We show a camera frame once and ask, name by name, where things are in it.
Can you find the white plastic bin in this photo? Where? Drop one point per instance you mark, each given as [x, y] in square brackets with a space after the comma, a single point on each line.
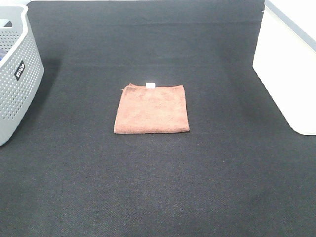
[285, 60]

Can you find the grey perforated laundry basket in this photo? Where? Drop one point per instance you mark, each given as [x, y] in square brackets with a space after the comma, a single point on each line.
[21, 68]

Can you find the brown towel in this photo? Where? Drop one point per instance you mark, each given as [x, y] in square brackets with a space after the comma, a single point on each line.
[143, 110]

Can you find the blue cloth in basket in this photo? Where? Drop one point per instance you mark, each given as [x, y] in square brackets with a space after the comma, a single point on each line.
[2, 54]

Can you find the black table mat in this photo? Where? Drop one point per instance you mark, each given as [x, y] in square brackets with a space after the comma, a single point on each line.
[241, 171]

